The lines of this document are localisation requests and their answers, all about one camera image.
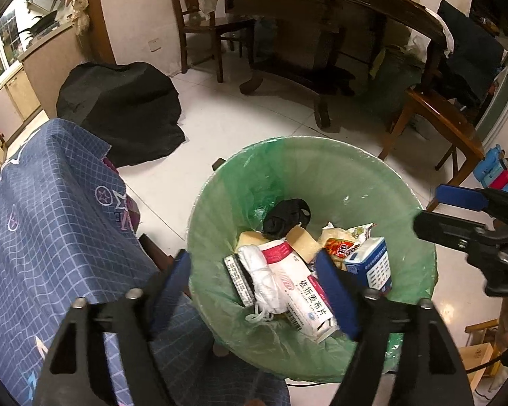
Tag white face mask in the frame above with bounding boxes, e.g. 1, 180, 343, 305
237, 243, 289, 322

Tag cream snack packet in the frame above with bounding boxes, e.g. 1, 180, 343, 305
319, 222, 373, 246

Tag pale yellow block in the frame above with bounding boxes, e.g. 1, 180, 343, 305
237, 230, 265, 250

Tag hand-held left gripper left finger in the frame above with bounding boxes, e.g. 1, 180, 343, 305
36, 249, 193, 406

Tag dark blue draped cloth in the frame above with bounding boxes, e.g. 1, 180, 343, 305
436, 0, 504, 102

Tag black cloth cover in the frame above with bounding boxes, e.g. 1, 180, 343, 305
56, 61, 186, 167

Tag wooden chair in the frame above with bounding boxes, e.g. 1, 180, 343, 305
164, 0, 255, 83
378, 87, 486, 187

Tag tan block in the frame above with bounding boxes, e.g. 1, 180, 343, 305
285, 225, 318, 263

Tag green lined trash bin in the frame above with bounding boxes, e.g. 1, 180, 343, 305
186, 135, 439, 383

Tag blue white carton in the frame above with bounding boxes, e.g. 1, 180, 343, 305
344, 237, 394, 294

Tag small wooden stool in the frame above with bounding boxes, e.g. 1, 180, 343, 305
457, 321, 504, 379

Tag white medicine box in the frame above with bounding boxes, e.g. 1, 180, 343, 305
260, 239, 339, 343

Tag black fabric piece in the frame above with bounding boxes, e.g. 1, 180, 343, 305
261, 198, 313, 238

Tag black wok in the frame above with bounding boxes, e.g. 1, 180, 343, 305
27, 10, 62, 35

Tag grey blister strip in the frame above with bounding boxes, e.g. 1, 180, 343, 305
224, 254, 255, 309

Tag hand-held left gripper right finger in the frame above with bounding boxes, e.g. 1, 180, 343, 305
314, 249, 475, 406

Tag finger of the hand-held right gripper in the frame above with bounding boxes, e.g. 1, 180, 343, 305
434, 184, 508, 225
412, 210, 499, 258

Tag beige hanging bag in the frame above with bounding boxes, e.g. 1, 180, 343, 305
65, 0, 89, 35

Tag blue red plastic toy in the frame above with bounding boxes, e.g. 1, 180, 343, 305
474, 144, 508, 195

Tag wooden dining table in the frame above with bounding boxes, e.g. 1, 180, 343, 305
193, 0, 447, 130

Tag kitchen window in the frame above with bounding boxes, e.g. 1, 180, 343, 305
0, 8, 18, 81

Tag kitchen counter cabinets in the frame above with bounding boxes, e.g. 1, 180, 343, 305
0, 21, 89, 165

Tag blue star tablecloth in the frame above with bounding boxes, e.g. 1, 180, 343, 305
0, 118, 291, 406

